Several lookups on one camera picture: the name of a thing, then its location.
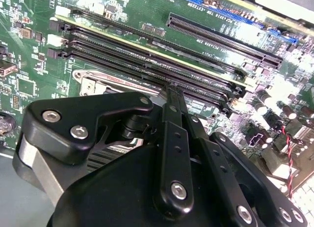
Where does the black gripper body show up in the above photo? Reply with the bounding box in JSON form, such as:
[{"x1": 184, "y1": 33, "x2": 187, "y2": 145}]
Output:
[{"x1": 46, "y1": 143, "x2": 236, "y2": 227}]

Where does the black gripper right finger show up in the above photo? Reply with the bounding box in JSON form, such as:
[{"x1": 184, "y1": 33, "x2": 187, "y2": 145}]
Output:
[{"x1": 175, "y1": 86, "x2": 309, "y2": 227}]

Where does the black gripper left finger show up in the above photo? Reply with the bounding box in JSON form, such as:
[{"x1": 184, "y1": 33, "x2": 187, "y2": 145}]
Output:
[{"x1": 12, "y1": 83, "x2": 194, "y2": 217}]

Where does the metal socket cover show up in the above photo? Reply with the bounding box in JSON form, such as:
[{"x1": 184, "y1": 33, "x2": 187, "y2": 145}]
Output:
[{"x1": 80, "y1": 74, "x2": 162, "y2": 97}]

